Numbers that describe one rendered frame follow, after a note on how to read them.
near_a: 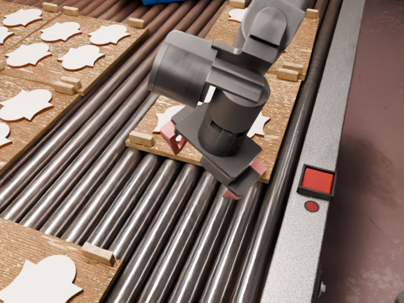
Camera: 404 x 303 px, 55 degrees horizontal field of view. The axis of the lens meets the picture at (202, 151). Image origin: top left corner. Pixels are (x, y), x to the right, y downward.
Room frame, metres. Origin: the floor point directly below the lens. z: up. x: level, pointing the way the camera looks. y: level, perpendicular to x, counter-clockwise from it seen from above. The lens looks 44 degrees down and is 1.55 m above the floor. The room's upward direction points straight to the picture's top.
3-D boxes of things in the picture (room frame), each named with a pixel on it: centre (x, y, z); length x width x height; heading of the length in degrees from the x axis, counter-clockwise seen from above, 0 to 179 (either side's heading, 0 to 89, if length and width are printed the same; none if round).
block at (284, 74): (0.95, -0.24, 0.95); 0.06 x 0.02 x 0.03; 70
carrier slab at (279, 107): (0.81, -0.05, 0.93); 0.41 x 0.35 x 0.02; 160
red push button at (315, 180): (0.56, -0.25, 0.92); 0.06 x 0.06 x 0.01; 69
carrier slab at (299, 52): (1.21, -0.20, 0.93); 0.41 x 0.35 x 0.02; 162
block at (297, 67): (0.98, -0.26, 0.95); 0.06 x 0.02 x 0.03; 72
